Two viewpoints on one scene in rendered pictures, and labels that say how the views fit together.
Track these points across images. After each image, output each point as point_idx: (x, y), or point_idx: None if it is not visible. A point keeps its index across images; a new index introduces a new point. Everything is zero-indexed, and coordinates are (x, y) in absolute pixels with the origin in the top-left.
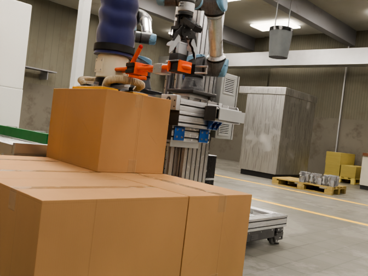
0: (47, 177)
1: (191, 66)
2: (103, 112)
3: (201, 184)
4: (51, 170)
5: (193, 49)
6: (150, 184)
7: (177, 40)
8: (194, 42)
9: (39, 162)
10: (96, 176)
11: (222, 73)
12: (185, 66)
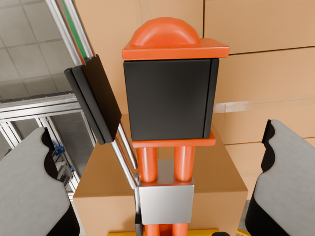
0: (306, 54)
1: (95, 85)
2: (230, 158)
3: (101, 19)
4: (258, 113)
5: (45, 156)
6: (199, 11)
7: (300, 180)
8: (1, 221)
9: (236, 160)
10: (233, 73)
11: None
12: (184, 21)
